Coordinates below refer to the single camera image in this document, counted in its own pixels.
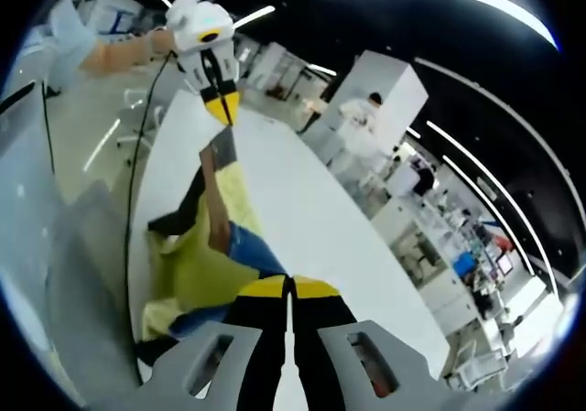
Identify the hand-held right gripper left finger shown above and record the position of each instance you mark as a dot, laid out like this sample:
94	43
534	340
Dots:
256	351

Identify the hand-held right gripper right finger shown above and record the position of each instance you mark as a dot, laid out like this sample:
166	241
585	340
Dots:
320	351

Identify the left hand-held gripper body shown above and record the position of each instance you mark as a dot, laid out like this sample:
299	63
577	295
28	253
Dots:
201	22

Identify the yellow garment with blue sleeve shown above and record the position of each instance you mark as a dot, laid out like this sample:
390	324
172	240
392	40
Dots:
206	269

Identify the person's left hand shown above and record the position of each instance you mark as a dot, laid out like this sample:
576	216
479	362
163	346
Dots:
164	42

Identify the white wristband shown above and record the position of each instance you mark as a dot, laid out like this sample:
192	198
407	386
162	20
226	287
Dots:
148	46

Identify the white swivel chair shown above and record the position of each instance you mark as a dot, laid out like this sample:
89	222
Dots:
137	118

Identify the white cabinet row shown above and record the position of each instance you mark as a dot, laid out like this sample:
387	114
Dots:
435	283

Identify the white square pillar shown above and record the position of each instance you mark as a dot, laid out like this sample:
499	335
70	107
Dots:
380	77

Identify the row of white office chairs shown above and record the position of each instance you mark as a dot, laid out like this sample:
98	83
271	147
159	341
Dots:
485	365

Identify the blue bin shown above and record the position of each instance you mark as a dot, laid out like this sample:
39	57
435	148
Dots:
463	263

